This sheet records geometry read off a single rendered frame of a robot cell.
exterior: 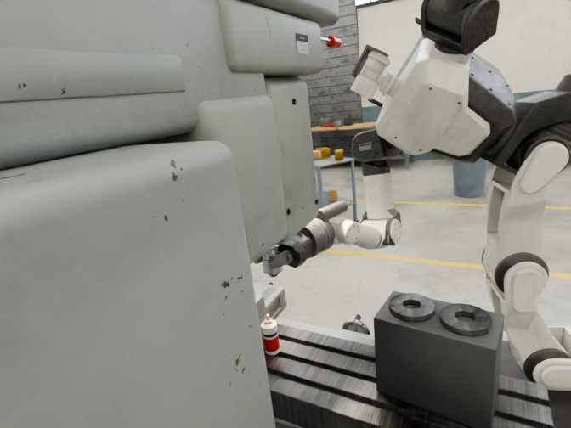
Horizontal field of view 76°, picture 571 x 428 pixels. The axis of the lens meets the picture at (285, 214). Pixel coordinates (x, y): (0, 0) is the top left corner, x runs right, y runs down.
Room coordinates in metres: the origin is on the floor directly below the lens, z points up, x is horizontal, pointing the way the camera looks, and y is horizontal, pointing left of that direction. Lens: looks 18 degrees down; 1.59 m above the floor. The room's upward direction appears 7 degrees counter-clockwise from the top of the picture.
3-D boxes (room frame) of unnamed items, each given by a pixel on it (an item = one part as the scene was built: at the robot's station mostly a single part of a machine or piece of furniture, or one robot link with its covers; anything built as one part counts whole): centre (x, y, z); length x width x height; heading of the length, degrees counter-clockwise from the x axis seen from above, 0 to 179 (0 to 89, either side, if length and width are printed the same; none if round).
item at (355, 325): (1.21, -0.21, 0.66); 0.16 x 0.12 x 0.12; 149
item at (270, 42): (0.75, 0.07, 1.68); 0.34 x 0.24 x 0.10; 149
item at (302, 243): (0.84, -0.02, 1.23); 0.13 x 0.12 x 0.10; 41
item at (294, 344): (0.81, 0.09, 0.92); 1.24 x 0.23 x 0.08; 59
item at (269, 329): (0.81, 0.08, 1.01); 0.04 x 0.04 x 0.11
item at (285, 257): (0.76, 0.02, 1.24); 0.06 x 0.02 x 0.03; 131
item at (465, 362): (0.61, -0.28, 1.06); 0.22 x 0.12 x 0.20; 53
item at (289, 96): (0.78, 0.05, 1.47); 0.21 x 0.19 x 0.32; 59
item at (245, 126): (0.62, 0.15, 1.47); 0.24 x 0.19 x 0.26; 59
